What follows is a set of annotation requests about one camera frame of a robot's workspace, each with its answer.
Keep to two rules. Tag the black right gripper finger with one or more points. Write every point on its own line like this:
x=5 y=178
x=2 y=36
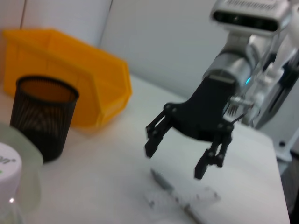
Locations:
x=155 y=137
x=210 y=156

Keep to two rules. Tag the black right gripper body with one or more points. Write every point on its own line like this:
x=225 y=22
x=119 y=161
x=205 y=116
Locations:
x=203 y=112

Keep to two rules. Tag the clear plastic water bottle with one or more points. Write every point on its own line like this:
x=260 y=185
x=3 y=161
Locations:
x=9 y=168

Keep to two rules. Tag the white pen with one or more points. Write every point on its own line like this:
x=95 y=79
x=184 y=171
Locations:
x=163 y=183

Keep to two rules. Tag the black mesh pen holder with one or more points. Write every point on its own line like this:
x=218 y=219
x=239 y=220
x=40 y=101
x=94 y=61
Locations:
x=42 y=130

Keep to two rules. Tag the green glass fruit plate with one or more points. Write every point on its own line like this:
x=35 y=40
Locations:
x=28 y=149

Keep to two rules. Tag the white humanoid robot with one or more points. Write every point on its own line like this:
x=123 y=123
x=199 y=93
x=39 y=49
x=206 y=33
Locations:
x=286 y=46

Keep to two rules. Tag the yellow plastic bin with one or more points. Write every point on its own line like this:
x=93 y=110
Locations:
x=70 y=65

